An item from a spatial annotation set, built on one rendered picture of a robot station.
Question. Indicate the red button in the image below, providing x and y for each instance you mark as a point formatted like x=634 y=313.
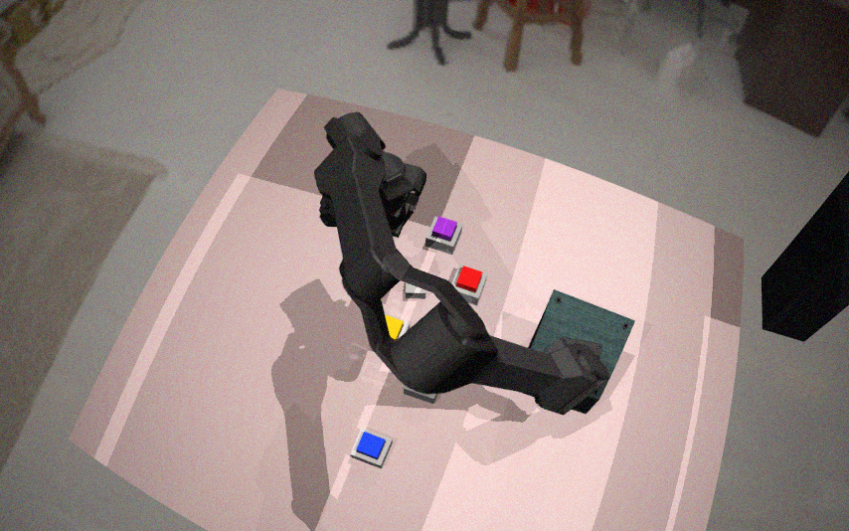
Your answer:
x=469 y=282

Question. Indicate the yellow button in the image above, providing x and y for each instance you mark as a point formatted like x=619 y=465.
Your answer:
x=396 y=326

